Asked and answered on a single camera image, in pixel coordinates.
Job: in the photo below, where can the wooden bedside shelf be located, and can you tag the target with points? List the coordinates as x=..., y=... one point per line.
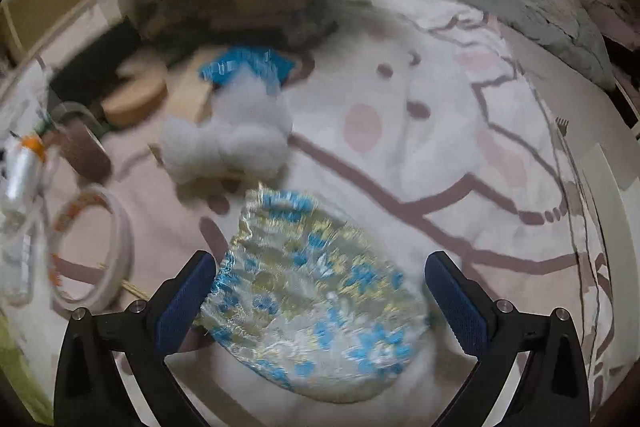
x=35, y=2

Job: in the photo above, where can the bag of white cotton balls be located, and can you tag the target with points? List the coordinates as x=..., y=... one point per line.
x=240, y=132

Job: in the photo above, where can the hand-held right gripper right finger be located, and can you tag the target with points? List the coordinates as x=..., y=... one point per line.
x=457, y=302

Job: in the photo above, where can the blue floral brocade pouch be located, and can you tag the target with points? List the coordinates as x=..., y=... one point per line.
x=310, y=297

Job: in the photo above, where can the yellow-green cloth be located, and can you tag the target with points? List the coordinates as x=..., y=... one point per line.
x=17, y=367

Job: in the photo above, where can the bear print bed sheet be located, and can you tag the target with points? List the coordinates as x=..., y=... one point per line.
x=425, y=147

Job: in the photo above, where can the pale wooden block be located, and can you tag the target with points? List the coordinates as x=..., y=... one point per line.
x=187, y=92

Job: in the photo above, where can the flat wooden board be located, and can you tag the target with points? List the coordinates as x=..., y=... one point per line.
x=132, y=99

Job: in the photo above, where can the white capped plastic jar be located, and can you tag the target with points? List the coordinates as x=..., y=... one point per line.
x=22, y=167

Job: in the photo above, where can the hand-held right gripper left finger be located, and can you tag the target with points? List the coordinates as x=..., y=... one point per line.
x=185, y=302

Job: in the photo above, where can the beige tape roll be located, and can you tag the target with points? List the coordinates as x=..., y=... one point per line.
x=85, y=152

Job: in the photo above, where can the black cardboard box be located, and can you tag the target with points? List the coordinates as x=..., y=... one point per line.
x=90, y=62

